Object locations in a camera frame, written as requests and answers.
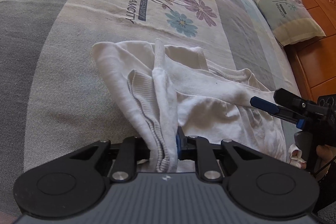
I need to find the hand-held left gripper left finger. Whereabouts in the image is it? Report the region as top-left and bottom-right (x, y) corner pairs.
(69, 136), (151, 183)

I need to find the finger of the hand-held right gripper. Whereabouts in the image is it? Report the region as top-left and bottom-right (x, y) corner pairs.
(249, 96), (307, 125)
(273, 88), (332, 121)

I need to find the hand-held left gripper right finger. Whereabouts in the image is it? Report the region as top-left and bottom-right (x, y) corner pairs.
(175, 126), (263, 183)

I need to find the white printed sweatshirt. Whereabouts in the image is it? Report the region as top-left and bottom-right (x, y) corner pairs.
(91, 39), (287, 173)

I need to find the person's right hand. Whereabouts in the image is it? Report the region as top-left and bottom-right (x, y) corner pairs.
(289, 144), (336, 170)

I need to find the wooden headboard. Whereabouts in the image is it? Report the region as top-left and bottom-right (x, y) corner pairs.
(255, 0), (336, 104)

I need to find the large patchwork pillow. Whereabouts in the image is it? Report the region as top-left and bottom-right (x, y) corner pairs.
(238, 0), (326, 46)

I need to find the bed with patchwork sheet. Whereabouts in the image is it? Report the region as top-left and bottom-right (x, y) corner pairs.
(0, 0), (302, 214)

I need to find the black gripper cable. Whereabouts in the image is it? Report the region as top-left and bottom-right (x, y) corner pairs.
(312, 156), (336, 182)

